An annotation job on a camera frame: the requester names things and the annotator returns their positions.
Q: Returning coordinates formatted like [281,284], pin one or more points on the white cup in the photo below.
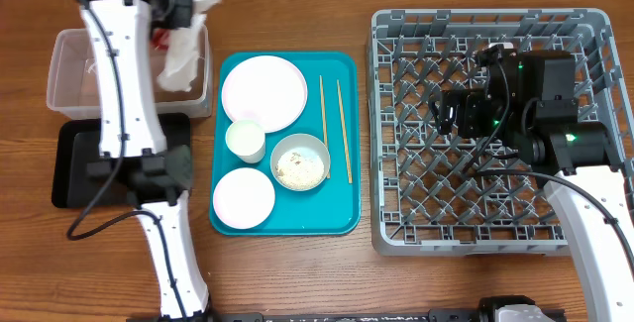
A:
[246,140]

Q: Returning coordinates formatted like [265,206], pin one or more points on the cooked rice pile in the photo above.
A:
[299,171]

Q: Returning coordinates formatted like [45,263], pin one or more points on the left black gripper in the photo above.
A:
[181,18]

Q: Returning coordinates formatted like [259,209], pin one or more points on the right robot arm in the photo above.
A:
[529,104]

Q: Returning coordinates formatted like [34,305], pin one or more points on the red sauce packet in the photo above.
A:
[160,39]

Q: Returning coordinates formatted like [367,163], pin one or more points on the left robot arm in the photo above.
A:
[141,176]

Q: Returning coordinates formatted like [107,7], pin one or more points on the large white plate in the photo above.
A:
[266,89]

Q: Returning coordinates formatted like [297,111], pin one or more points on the grey bowl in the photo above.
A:
[302,143]

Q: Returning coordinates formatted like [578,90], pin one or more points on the white napkin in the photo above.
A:
[183,53]

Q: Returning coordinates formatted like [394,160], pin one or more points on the wooden chopstick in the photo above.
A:
[344,133]
[323,112]

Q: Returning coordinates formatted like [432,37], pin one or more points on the right wooden chopstick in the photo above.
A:
[344,133]

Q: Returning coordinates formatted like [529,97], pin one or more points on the left wooden chopstick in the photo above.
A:
[323,112]

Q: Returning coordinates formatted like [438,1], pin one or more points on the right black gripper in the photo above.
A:
[467,105]

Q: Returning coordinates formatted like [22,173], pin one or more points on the grey dishwasher rack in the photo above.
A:
[421,204]

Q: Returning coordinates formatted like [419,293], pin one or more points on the clear plastic waste bin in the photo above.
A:
[73,90]

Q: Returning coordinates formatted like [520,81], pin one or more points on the black plastic tray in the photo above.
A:
[78,146]

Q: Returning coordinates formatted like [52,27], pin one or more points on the teal serving tray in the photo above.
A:
[333,207]

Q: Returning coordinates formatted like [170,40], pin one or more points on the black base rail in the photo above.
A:
[484,312]

